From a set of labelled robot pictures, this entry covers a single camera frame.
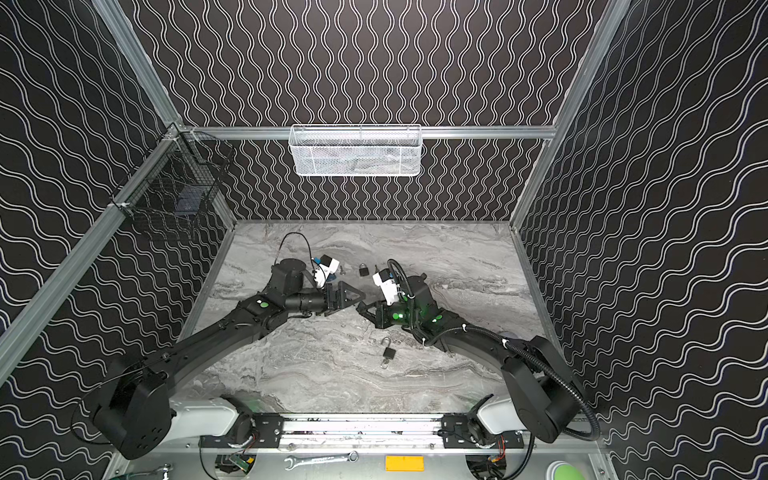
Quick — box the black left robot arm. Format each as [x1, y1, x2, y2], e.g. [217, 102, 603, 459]
[90, 258, 366, 460]

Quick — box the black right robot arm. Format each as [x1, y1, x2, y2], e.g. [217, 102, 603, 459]
[356, 275, 601, 443]

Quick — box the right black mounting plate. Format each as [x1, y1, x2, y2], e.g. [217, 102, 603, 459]
[436, 414, 524, 449]

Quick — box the black mounting plate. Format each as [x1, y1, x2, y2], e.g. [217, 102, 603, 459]
[436, 414, 524, 449]
[202, 413, 285, 450]

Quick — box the silver combination wrench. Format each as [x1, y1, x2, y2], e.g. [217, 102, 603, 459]
[284, 451, 360, 471]

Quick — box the yellow label plate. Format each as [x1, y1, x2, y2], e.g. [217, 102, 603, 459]
[385, 455, 425, 473]

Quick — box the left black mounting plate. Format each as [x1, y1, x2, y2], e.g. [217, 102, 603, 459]
[202, 413, 285, 450]

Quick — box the green round button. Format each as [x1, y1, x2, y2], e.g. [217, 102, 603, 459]
[546, 461, 586, 480]

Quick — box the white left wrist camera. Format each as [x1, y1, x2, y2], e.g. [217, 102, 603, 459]
[313, 255, 340, 288]

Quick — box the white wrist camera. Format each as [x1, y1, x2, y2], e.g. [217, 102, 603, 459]
[372, 268, 399, 306]
[313, 255, 340, 288]

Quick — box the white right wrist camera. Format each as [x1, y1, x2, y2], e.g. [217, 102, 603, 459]
[372, 268, 399, 306]

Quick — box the thin black camera cable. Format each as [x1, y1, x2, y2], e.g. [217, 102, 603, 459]
[278, 232, 316, 265]

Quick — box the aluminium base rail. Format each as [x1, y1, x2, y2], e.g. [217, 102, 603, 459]
[119, 412, 607, 452]

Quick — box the white wire mesh basket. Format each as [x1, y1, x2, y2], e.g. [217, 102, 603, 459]
[288, 124, 424, 177]

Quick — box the black wire mesh basket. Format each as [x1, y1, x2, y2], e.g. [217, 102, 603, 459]
[116, 131, 235, 244]

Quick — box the black corrugated cable conduit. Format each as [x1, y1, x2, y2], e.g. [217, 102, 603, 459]
[386, 259, 602, 442]

